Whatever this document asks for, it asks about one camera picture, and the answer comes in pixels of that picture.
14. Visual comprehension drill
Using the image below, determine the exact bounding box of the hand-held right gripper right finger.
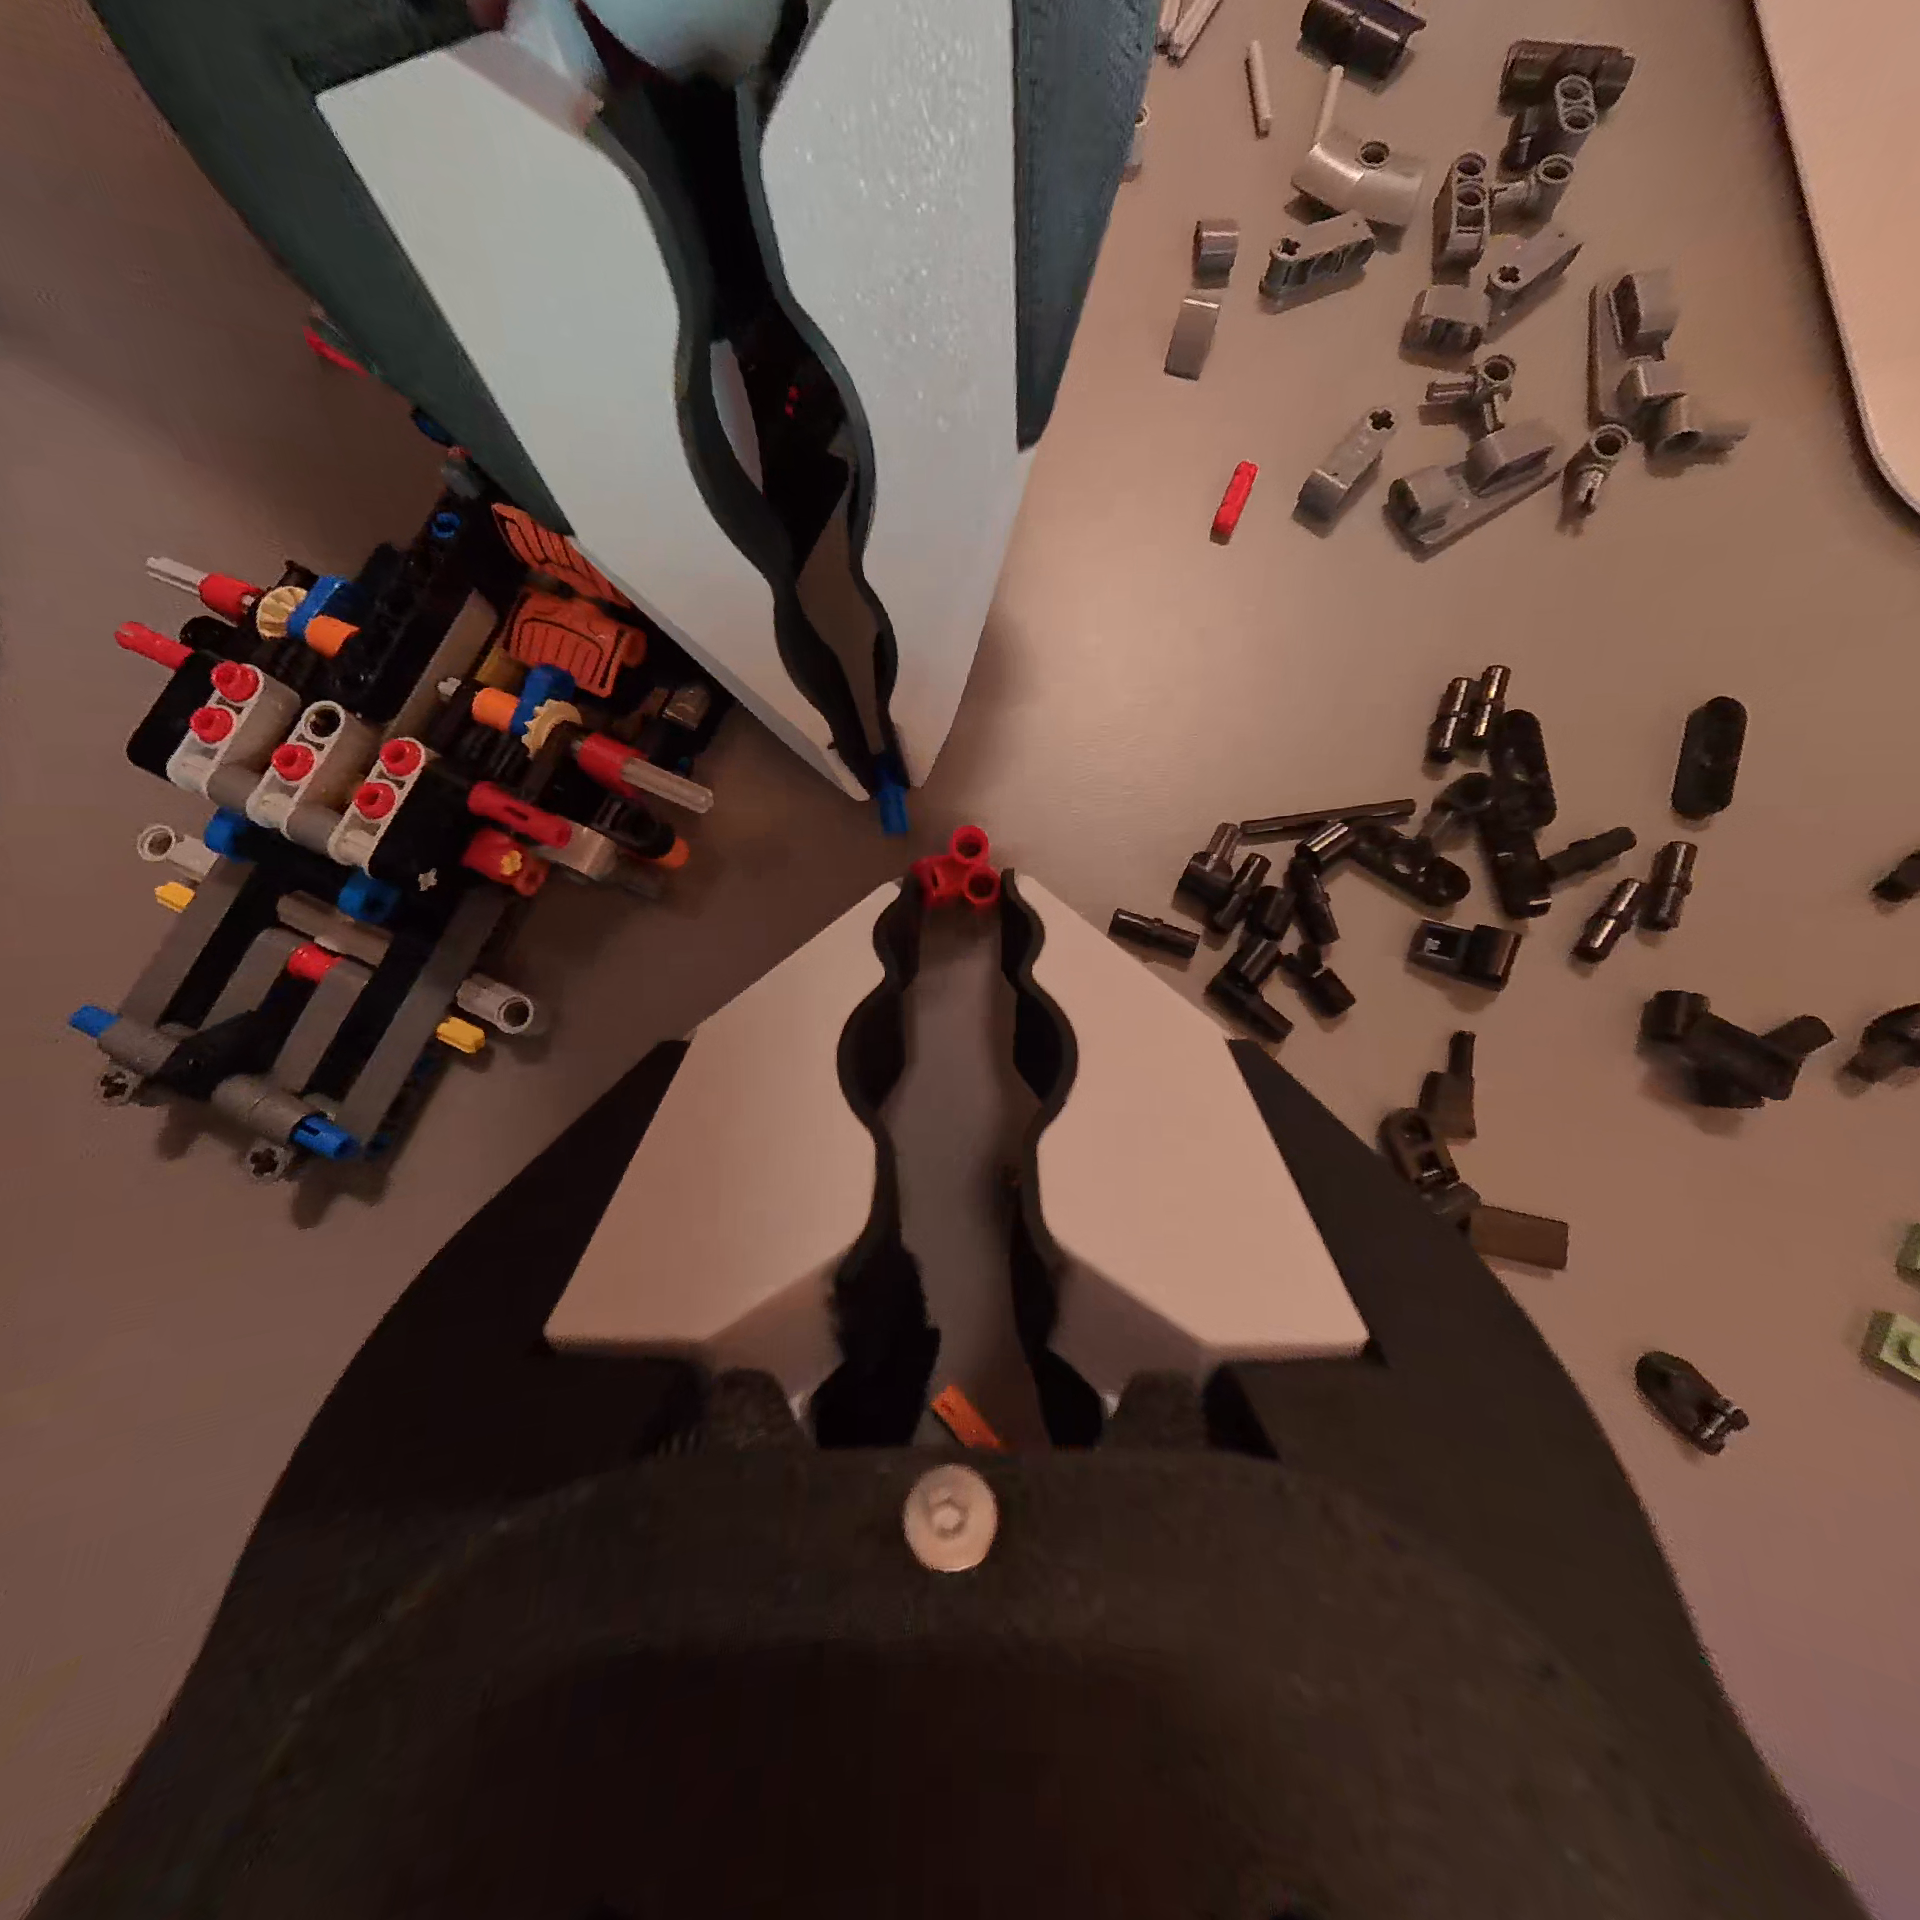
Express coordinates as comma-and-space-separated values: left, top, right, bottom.
1000, 869, 1371, 1402

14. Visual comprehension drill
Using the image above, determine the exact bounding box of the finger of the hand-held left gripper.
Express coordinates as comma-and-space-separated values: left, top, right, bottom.
740, 0, 1039, 793
313, 32, 900, 801

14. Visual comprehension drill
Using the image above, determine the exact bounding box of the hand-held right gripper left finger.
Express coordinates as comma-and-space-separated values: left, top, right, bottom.
541, 879, 920, 1403

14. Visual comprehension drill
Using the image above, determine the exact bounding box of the red lego connector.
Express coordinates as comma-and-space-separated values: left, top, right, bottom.
911, 825, 1002, 911

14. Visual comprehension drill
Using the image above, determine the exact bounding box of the pile of black lego pieces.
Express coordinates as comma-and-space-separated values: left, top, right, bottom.
1108, 667, 1920, 1458

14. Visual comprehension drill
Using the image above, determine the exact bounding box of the multicoloured lego car assembly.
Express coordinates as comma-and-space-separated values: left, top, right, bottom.
69, 479, 739, 1180

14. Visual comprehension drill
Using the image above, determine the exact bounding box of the pile of grey lego pieces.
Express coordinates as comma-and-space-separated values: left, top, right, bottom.
1117, 0, 1750, 560

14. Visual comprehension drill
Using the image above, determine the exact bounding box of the green lego plate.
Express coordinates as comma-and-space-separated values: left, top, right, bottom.
1865, 1221, 1920, 1387

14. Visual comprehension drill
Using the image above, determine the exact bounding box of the white book stand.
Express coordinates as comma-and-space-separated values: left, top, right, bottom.
1753, 0, 1920, 521

